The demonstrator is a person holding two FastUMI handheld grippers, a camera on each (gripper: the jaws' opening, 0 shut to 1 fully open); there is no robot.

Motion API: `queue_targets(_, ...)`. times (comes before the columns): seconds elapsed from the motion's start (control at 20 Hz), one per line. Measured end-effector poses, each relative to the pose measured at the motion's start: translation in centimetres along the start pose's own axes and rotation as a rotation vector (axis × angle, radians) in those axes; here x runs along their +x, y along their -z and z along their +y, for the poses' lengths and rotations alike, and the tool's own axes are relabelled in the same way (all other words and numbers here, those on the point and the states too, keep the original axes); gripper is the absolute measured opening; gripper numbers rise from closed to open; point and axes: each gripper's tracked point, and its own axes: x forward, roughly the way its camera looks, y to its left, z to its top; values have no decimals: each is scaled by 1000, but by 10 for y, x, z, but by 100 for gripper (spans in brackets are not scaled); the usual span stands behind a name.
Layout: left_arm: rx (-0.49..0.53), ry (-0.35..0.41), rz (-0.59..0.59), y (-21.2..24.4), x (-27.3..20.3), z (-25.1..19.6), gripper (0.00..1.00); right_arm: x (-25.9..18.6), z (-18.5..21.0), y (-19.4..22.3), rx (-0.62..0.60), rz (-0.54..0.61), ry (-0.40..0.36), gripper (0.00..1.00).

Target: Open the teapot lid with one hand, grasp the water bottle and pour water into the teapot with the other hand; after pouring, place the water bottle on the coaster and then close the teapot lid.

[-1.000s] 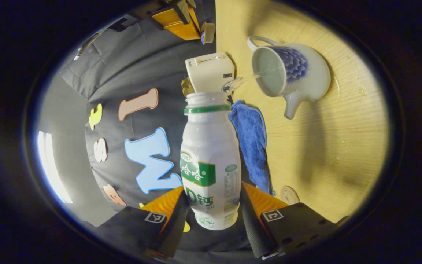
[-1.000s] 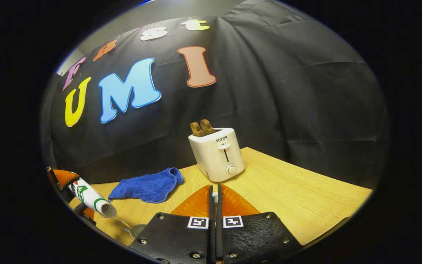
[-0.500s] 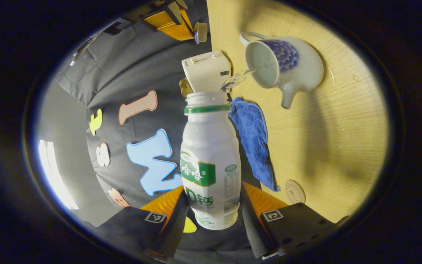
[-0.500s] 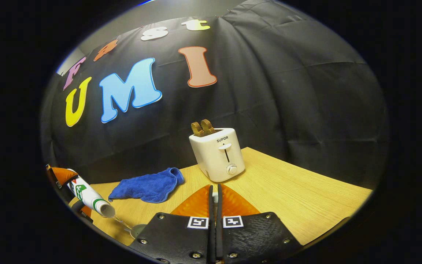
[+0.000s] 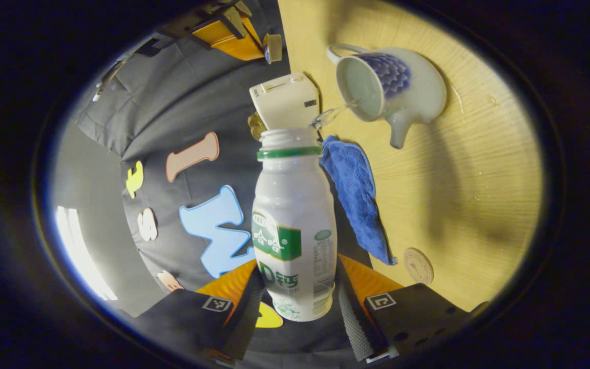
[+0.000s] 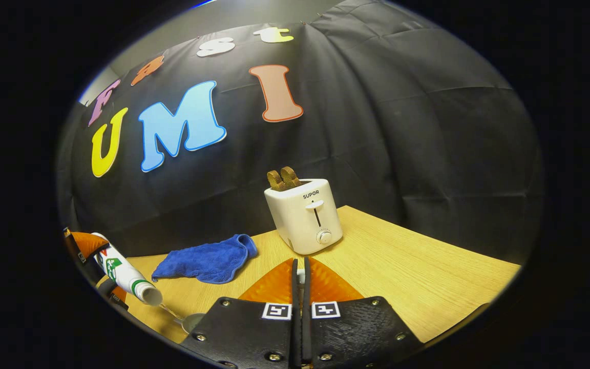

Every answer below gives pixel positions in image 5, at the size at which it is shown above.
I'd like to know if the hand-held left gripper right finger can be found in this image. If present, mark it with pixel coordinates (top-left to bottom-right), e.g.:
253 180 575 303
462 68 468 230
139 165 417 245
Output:
337 254 488 362

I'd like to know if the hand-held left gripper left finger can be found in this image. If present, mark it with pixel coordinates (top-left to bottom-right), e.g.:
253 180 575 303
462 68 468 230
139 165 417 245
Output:
134 259 266 360

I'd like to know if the white toaster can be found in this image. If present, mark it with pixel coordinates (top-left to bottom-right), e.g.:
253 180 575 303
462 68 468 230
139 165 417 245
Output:
249 72 320 131

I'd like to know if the blue towel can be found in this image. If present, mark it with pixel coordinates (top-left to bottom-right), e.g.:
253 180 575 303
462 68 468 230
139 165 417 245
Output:
319 135 397 266

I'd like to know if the round cork coaster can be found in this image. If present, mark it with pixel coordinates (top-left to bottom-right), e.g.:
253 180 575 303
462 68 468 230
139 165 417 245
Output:
403 248 434 285

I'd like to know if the clear water stream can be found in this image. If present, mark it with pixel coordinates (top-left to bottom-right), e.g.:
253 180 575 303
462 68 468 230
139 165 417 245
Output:
310 100 360 130

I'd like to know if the white green-label water bottle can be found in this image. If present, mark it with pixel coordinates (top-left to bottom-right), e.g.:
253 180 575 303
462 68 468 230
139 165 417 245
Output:
251 128 338 322

